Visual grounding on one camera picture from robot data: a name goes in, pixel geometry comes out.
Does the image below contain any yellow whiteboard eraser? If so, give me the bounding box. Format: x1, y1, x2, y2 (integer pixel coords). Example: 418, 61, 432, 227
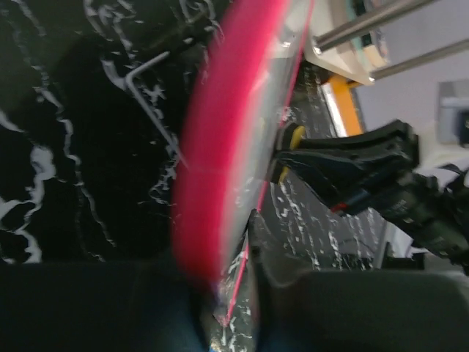
270, 122, 306, 184

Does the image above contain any white two-tier shelf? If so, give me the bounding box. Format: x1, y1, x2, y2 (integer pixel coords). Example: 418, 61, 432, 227
287, 1, 468, 86

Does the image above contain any pink framed whiteboard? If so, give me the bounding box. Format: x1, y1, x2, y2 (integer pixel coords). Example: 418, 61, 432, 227
170, 1, 314, 323

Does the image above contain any teal paperback book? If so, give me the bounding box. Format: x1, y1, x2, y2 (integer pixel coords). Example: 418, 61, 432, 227
352, 0, 377, 72

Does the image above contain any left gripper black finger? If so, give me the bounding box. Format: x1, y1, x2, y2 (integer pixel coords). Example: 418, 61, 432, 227
247, 210, 311, 351

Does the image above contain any orange folder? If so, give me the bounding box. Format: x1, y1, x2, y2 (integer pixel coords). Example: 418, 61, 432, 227
321, 75, 365, 137

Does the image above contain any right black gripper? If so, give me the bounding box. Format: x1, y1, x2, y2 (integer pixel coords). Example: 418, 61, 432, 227
276, 120, 468, 274

